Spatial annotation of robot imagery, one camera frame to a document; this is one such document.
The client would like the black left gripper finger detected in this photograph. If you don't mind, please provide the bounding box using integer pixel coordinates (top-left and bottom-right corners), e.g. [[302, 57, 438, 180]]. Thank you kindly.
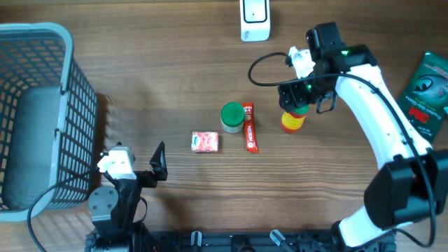
[[100, 142, 123, 157], [150, 141, 167, 172]]

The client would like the red sauce bottle green cap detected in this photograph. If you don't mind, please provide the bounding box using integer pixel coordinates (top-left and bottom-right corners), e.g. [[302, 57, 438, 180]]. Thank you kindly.
[[281, 105, 309, 134]]

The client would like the red white small box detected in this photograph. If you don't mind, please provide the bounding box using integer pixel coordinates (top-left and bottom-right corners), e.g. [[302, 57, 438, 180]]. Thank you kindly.
[[191, 132, 218, 153]]

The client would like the red coffee stick sachet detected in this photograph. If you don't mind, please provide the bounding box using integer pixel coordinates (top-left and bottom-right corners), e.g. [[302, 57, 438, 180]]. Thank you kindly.
[[241, 102, 258, 153]]

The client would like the green lid jar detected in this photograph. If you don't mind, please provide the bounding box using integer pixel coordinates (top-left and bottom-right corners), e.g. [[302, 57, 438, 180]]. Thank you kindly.
[[220, 102, 245, 134]]

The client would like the green glove package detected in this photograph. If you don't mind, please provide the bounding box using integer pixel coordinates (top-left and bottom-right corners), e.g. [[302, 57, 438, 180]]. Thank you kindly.
[[398, 51, 447, 143]]

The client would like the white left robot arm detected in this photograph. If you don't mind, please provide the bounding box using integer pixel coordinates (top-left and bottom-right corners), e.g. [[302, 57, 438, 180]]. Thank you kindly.
[[85, 142, 168, 252]]

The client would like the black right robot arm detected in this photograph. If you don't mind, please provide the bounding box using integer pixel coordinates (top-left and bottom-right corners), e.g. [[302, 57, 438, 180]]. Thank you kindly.
[[279, 22, 447, 251]]

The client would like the white barcode scanner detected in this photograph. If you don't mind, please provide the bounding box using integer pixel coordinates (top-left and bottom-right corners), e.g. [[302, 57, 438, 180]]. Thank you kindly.
[[239, 0, 271, 42]]

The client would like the grey plastic basket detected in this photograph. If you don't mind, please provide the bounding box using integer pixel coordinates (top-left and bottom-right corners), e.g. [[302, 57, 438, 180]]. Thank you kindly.
[[1, 22, 98, 222]]

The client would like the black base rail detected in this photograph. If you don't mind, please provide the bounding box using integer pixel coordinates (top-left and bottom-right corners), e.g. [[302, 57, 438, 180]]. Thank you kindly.
[[85, 230, 397, 252]]

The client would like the black right camera cable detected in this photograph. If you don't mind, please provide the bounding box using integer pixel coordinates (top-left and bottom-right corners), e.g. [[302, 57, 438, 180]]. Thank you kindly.
[[247, 52, 438, 249]]

